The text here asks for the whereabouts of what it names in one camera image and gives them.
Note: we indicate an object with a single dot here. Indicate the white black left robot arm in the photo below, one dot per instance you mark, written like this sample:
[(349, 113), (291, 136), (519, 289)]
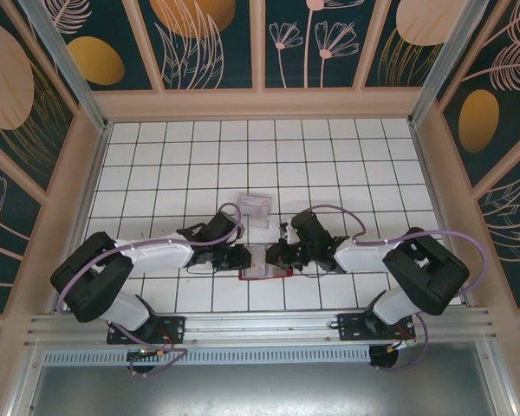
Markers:
[(156, 258)]

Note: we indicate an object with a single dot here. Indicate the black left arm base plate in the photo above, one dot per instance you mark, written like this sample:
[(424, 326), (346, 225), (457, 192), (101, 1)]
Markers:
[(173, 329)]

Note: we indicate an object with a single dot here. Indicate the clear acrylic card box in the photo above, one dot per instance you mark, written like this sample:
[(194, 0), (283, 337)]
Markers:
[(255, 223)]

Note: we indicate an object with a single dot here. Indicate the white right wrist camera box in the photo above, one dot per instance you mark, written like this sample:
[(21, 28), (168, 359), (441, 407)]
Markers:
[(288, 232)]

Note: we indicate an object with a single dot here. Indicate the red leather card holder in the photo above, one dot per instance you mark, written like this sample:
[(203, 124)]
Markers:
[(286, 275)]

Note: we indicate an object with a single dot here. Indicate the aluminium frame rail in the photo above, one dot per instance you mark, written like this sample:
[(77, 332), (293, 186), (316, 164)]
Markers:
[(260, 325)]

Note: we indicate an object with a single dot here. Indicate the aluminium corner post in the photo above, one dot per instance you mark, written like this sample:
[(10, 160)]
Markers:
[(69, 69), (440, 65)]

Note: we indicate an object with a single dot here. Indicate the grey metal sheet panel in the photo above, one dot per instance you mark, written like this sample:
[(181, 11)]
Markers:
[(260, 390)]

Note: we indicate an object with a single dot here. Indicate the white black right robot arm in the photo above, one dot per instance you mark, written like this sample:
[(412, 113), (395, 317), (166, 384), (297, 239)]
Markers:
[(420, 268)]

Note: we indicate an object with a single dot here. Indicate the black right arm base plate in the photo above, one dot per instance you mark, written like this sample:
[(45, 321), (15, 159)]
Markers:
[(351, 329)]

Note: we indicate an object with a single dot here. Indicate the white card pink print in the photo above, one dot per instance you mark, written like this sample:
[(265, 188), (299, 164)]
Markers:
[(258, 264), (255, 203)]

